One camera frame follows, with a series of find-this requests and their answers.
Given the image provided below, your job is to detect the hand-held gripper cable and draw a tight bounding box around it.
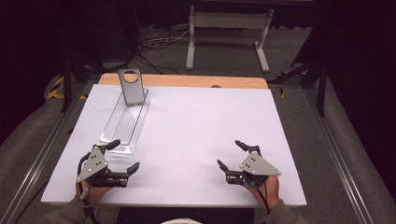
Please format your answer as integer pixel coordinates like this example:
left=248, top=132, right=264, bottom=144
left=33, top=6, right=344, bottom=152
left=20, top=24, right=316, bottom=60
left=77, top=152, right=102, bottom=224
left=248, top=180, right=272, bottom=217

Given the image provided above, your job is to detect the white table board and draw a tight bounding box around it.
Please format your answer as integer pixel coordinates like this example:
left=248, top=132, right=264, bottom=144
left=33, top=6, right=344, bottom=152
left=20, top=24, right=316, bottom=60
left=40, top=83, right=308, bottom=208

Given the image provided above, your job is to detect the right hand-held gripper cable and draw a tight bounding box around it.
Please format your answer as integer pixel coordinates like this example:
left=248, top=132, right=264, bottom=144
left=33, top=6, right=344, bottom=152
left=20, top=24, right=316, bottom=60
left=248, top=180, right=272, bottom=217

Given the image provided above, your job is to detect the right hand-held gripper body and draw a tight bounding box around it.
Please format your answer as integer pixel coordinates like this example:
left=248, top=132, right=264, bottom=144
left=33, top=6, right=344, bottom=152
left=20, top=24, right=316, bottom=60
left=224, top=144, right=282, bottom=189

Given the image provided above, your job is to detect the left hand-held gripper cable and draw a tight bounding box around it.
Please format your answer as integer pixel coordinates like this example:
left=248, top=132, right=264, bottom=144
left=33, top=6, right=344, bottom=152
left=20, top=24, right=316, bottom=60
left=77, top=152, right=102, bottom=224

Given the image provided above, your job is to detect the bundle of floor cables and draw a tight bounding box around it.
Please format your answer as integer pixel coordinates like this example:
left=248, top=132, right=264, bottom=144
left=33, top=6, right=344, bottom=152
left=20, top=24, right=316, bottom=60
left=124, top=26, right=191, bottom=76

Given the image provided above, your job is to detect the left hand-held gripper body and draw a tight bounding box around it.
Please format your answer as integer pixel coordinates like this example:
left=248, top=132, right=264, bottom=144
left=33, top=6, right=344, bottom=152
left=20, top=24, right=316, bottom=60
left=76, top=144, right=131, bottom=189

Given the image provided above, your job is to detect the grey phone case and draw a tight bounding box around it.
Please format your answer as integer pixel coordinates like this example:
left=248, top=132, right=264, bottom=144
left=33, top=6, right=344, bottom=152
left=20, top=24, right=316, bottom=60
left=118, top=68, right=147, bottom=107

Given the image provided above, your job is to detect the wooden table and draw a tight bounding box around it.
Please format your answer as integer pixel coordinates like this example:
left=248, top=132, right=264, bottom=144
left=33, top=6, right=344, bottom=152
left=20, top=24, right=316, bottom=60
left=98, top=73, right=269, bottom=91

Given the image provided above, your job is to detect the clear plastic blister package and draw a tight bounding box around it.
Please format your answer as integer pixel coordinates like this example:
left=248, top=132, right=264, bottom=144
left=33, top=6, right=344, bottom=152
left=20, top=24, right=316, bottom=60
left=99, top=88, right=151, bottom=156

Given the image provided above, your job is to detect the person's left hand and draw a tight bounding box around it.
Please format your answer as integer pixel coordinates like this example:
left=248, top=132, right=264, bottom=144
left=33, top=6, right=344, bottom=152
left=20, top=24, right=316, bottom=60
left=75, top=180, right=114, bottom=205

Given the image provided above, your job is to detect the person's right hand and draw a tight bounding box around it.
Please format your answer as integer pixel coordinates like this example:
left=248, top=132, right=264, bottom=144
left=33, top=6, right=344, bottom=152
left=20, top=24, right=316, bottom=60
left=247, top=175, right=281, bottom=211

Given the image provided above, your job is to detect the black tripod stand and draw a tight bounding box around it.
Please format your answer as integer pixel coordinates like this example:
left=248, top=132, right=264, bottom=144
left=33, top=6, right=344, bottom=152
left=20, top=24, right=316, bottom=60
left=60, top=54, right=106, bottom=114
left=266, top=57, right=330, bottom=119

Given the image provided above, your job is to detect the white metal stand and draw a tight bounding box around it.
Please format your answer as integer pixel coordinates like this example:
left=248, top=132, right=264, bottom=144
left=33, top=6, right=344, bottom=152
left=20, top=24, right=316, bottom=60
left=185, top=5, right=276, bottom=74

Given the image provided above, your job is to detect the yellow black floor tape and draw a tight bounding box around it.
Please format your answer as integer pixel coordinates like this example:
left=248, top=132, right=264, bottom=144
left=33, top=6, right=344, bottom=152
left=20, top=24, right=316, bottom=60
left=46, top=76, right=89, bottom=102

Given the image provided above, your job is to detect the aluminium floor rail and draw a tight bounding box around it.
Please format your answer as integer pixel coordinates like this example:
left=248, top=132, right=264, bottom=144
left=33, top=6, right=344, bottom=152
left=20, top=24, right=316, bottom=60
left=0, top=82, right=91, bottom=224
left=303, top=88, right=376, bottom=224

